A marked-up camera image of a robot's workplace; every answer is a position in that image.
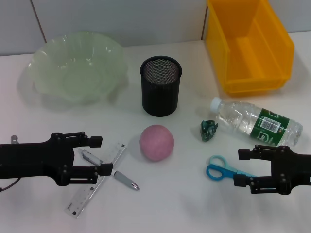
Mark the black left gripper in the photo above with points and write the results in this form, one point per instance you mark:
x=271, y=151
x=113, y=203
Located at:
x=36, y=160

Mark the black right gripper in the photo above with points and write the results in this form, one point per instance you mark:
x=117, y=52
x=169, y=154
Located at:
x=294, y=170

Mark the clear green-label water bottle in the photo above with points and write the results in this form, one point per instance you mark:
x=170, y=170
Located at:
x=243, y=116

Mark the pink peach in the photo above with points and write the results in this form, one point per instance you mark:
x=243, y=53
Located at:
x=156, y=143

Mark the blue scissors with sheath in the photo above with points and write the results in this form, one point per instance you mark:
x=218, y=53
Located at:
x=213, y=172

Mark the grey silver pen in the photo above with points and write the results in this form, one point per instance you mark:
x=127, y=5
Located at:
x=124, y=180

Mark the transparent plastic ruler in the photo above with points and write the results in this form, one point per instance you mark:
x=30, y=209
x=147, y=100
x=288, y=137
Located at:
x=82, y=196

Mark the black mesh pen holder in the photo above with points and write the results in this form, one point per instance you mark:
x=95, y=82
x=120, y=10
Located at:
x=160, y=102

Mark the pale green glass fruit bowl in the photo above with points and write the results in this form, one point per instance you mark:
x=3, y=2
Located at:
x=73, y=80

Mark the yellow plastic bin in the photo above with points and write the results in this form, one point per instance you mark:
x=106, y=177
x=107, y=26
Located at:
x=255, y=60

